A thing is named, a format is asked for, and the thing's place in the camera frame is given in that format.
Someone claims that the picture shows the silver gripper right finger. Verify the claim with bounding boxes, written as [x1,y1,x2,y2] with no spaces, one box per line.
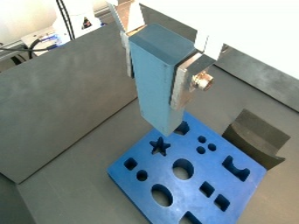
[169,34,223,110]

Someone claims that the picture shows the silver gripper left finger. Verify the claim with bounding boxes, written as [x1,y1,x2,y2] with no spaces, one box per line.
[107,0,145,78]

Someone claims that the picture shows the blue rectangular block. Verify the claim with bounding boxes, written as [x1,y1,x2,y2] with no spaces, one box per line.
[128,24,195,136]

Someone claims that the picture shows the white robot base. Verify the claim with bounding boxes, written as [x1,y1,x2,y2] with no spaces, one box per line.
[21,0,101,48]

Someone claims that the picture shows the dark grey foam block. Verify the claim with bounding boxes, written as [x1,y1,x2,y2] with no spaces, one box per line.
[222,109,291,170]

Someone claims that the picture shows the blue shape sorter board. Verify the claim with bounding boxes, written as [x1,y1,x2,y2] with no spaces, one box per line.
[107,114,267,224]

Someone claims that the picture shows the black cable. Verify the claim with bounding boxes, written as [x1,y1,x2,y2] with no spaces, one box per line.
[0,0,76,66]

